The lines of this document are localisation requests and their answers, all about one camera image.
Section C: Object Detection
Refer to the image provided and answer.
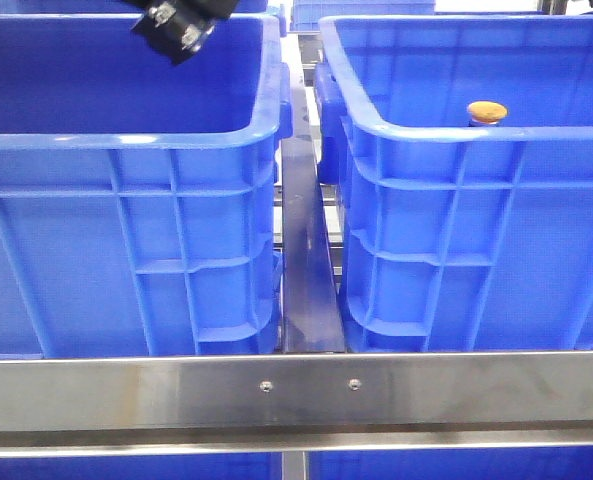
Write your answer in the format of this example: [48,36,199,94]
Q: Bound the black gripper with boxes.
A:
[128,0,239,65]

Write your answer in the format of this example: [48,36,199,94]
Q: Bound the blue crate rear right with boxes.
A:
[290,0,436,32]

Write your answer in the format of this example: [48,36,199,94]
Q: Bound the blue plastic crate left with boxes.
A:
[0,14,292,360]

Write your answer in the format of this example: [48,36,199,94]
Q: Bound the blue plastic crate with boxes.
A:
[0,14,292,360]
[319,15,593,352]

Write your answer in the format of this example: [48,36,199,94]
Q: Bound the blue plastic crate right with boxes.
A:
[319,15,593,352]

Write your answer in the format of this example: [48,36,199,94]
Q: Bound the steel centre divider bar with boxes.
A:
[281,67,346,354]

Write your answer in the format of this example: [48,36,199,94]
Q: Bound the blue crate lower left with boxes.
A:
[0,453,282,479]

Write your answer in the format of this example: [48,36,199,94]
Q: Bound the blue crate lower right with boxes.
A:
[309,446,593,479]

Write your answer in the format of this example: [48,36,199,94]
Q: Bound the stainless steel front rail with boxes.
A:
[0,351,593,458]

